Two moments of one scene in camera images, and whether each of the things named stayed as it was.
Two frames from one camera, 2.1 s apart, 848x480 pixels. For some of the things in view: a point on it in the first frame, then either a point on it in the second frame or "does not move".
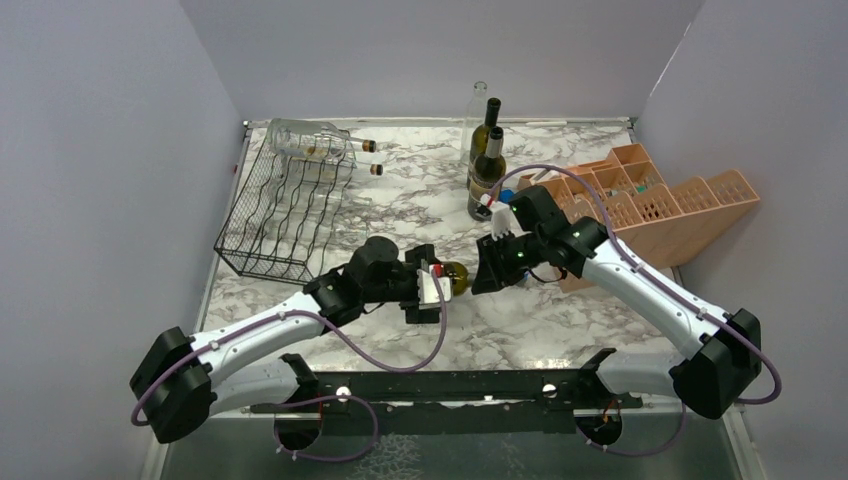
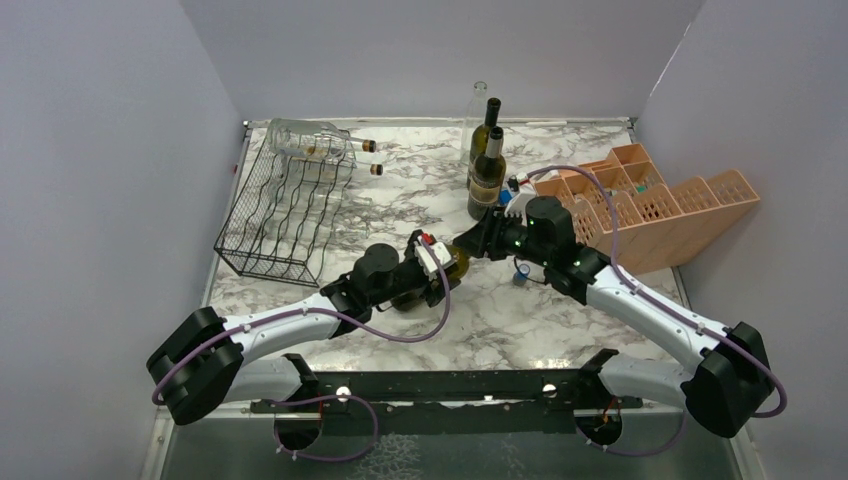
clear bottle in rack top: x=313 y=138 does not move
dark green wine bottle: x=480 y=138 does not move
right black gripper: x=493 y=274 → x=475 y=239
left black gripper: x=418 y=259 → x=434 y=295
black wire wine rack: x=283 y=212 does not move
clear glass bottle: x=473 y=118 does not move
